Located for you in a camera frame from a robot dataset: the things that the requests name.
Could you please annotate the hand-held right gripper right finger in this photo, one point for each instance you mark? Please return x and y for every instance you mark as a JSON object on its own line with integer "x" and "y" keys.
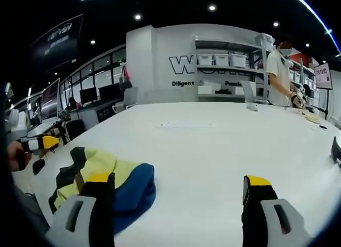
{"x": 262, "y": 204}

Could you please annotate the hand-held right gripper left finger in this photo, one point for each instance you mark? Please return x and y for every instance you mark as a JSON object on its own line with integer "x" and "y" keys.
{"x": 92, "y": 204}

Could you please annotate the yellow blue black garment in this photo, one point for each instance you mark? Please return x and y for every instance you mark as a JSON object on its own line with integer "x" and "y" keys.
{"x": 128, "y": 183}

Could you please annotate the person's left hand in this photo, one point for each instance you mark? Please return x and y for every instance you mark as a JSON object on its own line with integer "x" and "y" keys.
{"x": 16, "y": 156}

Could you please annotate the small black flat pad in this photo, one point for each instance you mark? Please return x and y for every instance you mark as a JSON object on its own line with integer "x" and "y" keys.
{"x": 38, "y": 166}

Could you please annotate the black office chair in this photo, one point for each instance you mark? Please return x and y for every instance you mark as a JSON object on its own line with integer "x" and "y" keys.
{"x": 75, "y": 130}

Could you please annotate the large tilted display screen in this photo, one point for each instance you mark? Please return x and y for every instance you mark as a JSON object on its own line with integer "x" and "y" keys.
{"x": 50, "y": 99}

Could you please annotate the person's grey clothing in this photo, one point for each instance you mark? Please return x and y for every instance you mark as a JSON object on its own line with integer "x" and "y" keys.
{"x": 30, "y": 212}

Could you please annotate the black computer monitor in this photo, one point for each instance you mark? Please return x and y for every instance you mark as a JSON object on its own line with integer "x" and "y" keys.
{"x": 109, "y": 91}
{"x": 88, "y": 95}

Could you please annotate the black object at table edge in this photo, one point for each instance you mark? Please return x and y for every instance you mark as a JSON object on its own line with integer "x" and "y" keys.
{"x": 336, "y": 151}

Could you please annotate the small white table device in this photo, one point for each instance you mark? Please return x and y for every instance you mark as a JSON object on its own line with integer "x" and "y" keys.
{"x": 252, "y": 107}

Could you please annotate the small black table item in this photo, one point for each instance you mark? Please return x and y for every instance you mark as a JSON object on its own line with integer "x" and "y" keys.
{"x": 323, "y": 127}

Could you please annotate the cream cloth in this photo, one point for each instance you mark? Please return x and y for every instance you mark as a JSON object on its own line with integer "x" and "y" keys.
{"x": 313, "y": 117}

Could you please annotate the hanging grey pink bag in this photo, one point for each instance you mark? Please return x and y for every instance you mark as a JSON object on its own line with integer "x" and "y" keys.
{"x": 125, "y": 78}

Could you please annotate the black hanging banner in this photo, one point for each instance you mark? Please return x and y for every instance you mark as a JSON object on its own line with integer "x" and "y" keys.
{"x": 57, "y": 39}

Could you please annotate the white chair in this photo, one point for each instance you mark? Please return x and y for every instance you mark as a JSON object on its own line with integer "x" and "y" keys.
{"x": 255, "y": 92}

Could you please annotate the grey storage shelf unit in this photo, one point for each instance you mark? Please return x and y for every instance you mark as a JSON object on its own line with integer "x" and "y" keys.
{"x": 226, "y": 71}

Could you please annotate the pink display screen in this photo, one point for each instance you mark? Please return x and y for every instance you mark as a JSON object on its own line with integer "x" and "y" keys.
{"x": 323, "y": 76}

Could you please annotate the white storage bin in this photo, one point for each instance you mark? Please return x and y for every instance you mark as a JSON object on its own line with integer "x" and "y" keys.
{"x": 205, "y": 60}
{"x": 221, "y": 60}
{"x": 237, "y": 60}

